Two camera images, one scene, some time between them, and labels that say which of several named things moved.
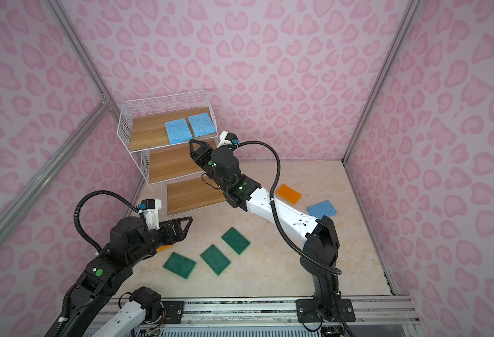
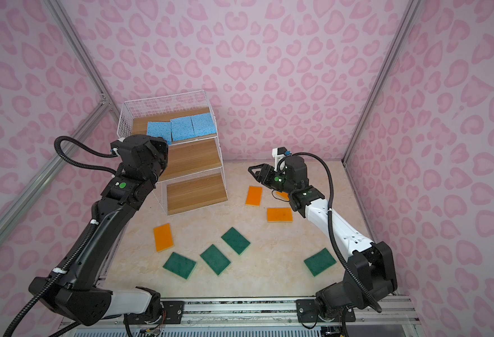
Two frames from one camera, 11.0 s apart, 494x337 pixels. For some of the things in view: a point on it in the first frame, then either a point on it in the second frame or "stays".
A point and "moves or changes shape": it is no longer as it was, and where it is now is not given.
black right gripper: [201, 153] to [267, 168]
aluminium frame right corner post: [410, 10] stays
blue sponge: [319, 210] moves or changes shape
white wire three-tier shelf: [162, 128] stays
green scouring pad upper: [236, 240] stays
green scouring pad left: [180, 265] stays
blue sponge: [201, 124] stays
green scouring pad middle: [215, 259] stays
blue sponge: [178, 130] moves or changes shape
